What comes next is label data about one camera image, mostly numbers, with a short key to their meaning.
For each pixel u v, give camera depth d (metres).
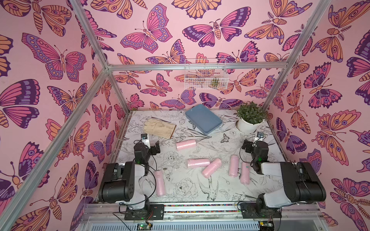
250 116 0.92
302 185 0.44
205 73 0.95
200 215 0.73
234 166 0.88
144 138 0.81
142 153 0.71
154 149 0.85
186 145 0.95
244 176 0.85
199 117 1.14
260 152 0.71
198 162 0.88
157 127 1.09
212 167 0.86
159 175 0.82
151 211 0.73
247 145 0.86
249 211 0.73
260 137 0.78
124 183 0.45
